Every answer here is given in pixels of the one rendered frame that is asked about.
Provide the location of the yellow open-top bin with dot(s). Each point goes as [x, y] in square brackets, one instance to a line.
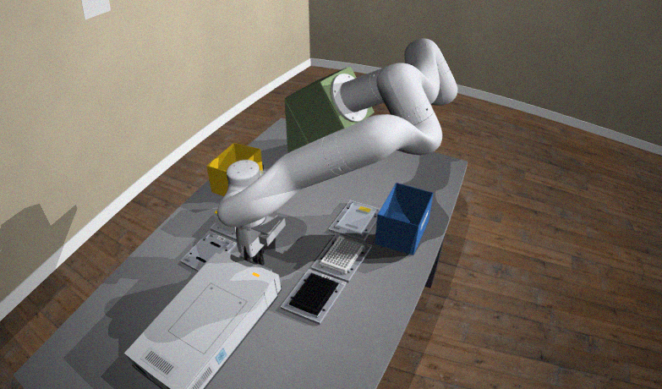
[235, 152]

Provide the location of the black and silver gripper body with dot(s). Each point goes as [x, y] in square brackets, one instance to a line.
[250, 239]

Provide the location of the blue open-top bin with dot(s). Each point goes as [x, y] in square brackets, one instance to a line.
[407, 204]

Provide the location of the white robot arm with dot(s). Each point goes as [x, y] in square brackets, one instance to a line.
[407, 89]

